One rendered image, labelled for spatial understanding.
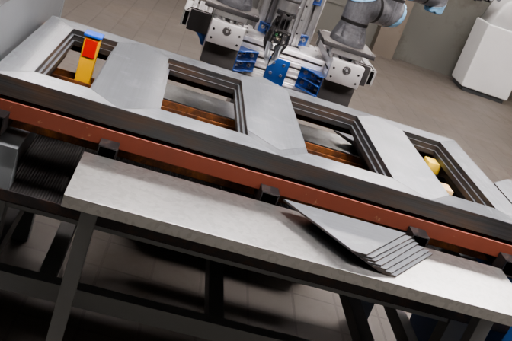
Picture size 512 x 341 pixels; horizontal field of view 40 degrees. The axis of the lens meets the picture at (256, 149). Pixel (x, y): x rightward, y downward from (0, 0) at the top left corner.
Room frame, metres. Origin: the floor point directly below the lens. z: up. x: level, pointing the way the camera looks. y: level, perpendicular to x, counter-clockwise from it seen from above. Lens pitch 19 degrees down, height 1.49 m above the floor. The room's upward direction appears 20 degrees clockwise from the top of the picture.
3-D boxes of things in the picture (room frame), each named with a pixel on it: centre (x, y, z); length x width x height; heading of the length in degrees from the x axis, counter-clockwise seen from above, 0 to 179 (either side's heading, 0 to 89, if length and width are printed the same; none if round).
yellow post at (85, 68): (2.27, 0.64, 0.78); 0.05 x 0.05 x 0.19; 10
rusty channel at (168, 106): (2.38, 0.03, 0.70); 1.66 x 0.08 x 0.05; 100
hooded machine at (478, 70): (9.48, -2.53, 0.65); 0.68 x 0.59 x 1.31; 98
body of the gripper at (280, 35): (2.58, 0.06, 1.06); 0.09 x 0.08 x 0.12; 11
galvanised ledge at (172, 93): (2.70, -0.11, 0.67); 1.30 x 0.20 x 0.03; 100
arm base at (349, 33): (2.95, -0.20, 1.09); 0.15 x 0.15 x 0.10
